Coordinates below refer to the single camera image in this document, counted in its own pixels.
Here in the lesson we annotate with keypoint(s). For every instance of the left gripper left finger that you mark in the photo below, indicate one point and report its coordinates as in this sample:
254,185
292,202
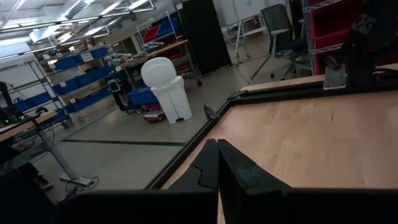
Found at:
206,174

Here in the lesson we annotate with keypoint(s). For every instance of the black aluminium table frame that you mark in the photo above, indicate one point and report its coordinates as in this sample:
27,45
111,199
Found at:
280,94

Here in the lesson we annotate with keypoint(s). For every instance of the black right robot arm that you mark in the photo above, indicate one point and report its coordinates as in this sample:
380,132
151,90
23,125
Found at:
360,46

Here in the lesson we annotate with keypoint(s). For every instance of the white pedal trash can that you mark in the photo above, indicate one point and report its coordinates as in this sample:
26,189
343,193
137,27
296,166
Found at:
168,93

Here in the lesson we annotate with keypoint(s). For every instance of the red white floor box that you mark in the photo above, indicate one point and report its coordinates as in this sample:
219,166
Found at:
154,117

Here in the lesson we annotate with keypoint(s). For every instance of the red and blue bins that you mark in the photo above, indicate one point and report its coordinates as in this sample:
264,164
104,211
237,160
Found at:
161,31

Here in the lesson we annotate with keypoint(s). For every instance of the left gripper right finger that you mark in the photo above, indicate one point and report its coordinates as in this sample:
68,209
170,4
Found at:
239,177

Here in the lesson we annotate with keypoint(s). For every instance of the grey office chair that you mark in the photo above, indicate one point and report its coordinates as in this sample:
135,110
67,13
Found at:
276,21

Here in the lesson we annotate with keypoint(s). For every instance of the white board stand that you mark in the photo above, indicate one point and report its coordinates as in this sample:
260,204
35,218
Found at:
253,31

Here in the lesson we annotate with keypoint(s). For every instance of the black cart with screen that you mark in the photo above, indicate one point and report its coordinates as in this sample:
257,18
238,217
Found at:
119,99

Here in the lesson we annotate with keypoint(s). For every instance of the red bin shelf rack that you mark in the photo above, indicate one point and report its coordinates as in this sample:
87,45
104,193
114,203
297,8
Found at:
326,28

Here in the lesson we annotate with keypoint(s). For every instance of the wooden workbench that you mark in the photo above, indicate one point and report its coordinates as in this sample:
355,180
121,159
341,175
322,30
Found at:
155,53

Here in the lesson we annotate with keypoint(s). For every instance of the blue cart bin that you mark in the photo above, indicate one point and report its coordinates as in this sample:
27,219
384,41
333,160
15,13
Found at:
140,96

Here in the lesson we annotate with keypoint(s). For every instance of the blue bin shelf rack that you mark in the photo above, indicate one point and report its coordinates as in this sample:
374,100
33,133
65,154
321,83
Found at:
81,79

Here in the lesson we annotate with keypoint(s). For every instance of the black partition panel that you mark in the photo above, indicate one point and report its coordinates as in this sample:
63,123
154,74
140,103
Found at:
205,37

